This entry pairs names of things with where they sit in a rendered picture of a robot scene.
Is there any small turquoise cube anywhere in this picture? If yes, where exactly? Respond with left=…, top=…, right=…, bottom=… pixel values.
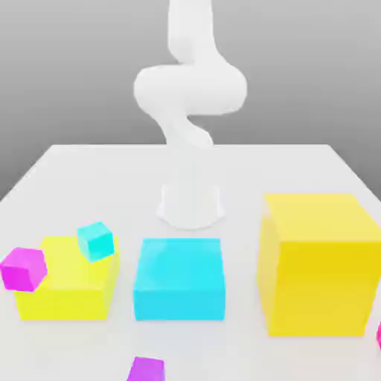
left=77, top=221, right=115, bottom=263

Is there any small purple cube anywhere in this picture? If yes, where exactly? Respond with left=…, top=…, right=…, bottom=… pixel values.
left=127, top=356, right=165, bottom=381

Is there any small magenta cube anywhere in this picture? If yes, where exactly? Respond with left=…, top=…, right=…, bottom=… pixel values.
left=0, top=246, right=48, bottom=293

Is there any large cyan box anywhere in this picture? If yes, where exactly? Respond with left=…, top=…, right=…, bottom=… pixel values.
left=132, top=237, right=226, bottom=322

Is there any large lemon yellow box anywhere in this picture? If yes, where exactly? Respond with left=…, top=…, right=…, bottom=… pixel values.
left=13, top=235, right=121, bottom=321

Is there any large golden yellow box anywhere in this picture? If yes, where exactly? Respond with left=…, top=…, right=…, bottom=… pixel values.
left=256, top=193, right=381, bottom=338

